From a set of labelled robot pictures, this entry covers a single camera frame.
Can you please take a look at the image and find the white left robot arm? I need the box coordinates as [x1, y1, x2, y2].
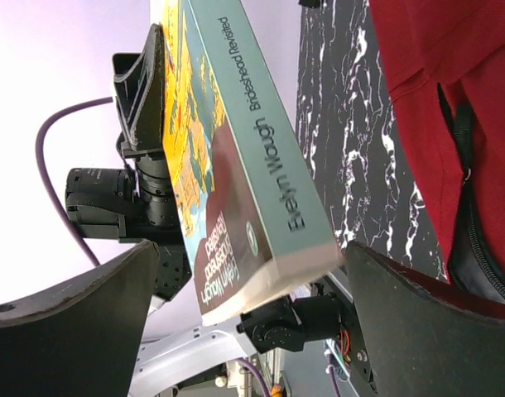
[65, 25, 340, 396]

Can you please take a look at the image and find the red student backpack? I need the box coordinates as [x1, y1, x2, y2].
[370, 1, 505, 304]

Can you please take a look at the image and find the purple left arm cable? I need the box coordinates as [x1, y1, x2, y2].
[35, 97, 113, 268]

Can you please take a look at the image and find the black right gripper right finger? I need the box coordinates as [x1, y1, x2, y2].
[345, 241, 505, 396]

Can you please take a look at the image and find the brown paperback book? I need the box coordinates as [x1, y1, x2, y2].
[150, 1, 341, 326]

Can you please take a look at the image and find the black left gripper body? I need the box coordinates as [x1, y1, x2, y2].
[65, 136, 182, 242]

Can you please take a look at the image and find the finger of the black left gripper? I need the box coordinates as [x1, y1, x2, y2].
[112, 24, 165, 155]

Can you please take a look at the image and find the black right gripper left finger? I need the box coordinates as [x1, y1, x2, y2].
[0, 241, 159, 396]

